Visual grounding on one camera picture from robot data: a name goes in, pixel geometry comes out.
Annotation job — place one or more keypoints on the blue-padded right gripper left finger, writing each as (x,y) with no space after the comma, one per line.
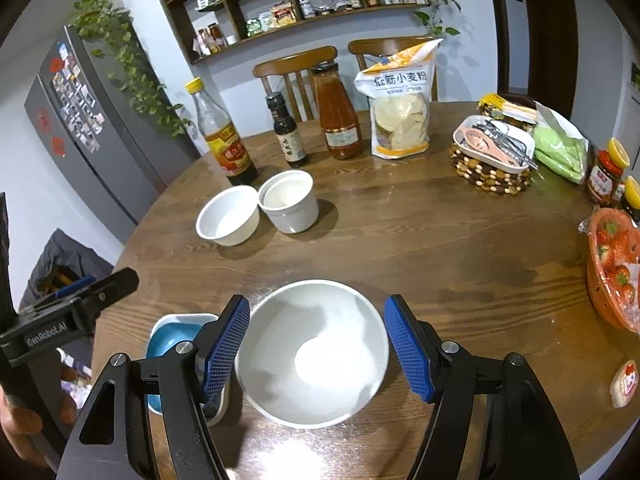
(218,344)

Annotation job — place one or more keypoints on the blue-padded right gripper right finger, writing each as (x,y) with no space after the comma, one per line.
(415,351)

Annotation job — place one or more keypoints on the teal blue plate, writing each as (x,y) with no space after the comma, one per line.
(173,328)

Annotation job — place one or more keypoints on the large white bowl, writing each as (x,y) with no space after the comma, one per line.
(314,354)

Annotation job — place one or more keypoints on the small white bowl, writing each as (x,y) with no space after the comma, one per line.
(231,217)

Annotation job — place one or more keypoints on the person's left hand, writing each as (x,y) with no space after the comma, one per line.
(19,424)

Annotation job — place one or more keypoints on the white ribbed cup outer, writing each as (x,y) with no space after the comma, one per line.
(301,216)

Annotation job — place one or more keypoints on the white inner cup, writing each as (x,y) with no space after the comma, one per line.
(285,193)

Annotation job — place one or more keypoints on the vinegar bottle yellow cap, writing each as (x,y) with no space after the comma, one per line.
(221,136)

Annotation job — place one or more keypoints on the grey refrigerator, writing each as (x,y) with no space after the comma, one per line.
(117,160)

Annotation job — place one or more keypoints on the orange strawberry basket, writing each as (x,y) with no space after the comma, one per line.
(613,267)

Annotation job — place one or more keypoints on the white cutlery tray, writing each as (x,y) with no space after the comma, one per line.
(502,146)

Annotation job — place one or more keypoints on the small soy sauce bottle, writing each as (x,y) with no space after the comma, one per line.
(285,128)

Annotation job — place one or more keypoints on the red chili sauce bottle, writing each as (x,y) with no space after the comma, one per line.
(338,120)

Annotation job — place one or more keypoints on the green snack bag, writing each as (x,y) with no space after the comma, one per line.
(559,145)

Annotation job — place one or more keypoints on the red-lid sauce jar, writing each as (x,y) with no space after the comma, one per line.
(603,179)

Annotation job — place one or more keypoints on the yellow snack packet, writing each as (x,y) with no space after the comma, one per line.
(495,106)

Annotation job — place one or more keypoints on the flour bag with window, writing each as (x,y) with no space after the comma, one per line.
(399,90)

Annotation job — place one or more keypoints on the lemon half lower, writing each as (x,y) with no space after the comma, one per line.
(632,194)

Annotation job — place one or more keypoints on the lemon half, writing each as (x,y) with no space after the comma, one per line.
(618,154)
(632,194)

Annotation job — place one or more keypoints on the lemon half upper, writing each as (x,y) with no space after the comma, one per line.
(618,154)

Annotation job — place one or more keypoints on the wooden chair left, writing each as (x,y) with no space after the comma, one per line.
(295,71)

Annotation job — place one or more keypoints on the wooden chair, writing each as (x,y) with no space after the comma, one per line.
(295,71)
(370,51)

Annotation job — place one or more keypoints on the wooden chair right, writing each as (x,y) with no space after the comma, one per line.
(370,51)

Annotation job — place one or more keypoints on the green plant by shelf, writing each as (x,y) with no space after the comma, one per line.
(432,18)

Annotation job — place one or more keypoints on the hanging green vine plant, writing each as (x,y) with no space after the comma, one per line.
(110,30)

